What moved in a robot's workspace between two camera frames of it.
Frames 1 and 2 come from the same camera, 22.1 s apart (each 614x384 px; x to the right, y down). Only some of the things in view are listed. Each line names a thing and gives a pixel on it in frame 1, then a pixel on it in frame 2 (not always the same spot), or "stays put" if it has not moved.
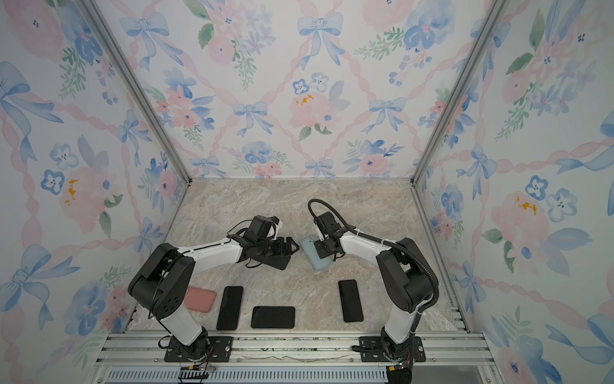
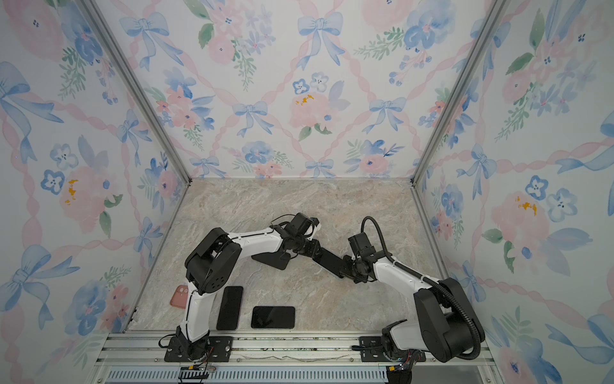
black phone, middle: (277, 262) stays put
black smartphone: (350, 301) → (331, 262)
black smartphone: (230, 307) stays put
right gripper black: (318, 245) → (359, 278)
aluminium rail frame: (294, 358) stays put
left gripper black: (289, 251) → (316, 249)
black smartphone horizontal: (273, 317) stays put
